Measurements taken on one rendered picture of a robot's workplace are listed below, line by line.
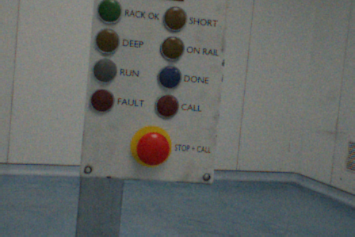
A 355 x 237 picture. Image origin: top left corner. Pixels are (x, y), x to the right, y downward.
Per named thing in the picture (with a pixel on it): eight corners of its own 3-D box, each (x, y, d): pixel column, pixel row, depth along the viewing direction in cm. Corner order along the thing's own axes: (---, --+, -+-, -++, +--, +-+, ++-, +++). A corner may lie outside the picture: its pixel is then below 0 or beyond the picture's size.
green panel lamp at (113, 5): (120, 23, 53) (122, -1, 52) (97, 20, 52) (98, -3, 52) (120, 24, 53) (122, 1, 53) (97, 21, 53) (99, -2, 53)
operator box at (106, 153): (213, 185, 57) (233, -19, 55) (78, 177, 54) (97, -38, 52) (202, 174, 63) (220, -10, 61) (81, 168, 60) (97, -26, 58)
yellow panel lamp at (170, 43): (183, 60, 54) (185, 37, 54) (161, 58, 54) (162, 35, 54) (181, 60, 55) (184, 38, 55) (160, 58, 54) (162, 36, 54)
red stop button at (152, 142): (169, 167, 53) (172, 134, 52) (135, 166, 52) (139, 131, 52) (163, 160, 57) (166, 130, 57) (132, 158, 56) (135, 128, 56)
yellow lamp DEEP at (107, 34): (117, 53, 53) (120, 30, 53) (94, 51, 52) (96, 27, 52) (117, 53, 54) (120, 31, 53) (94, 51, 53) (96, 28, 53)
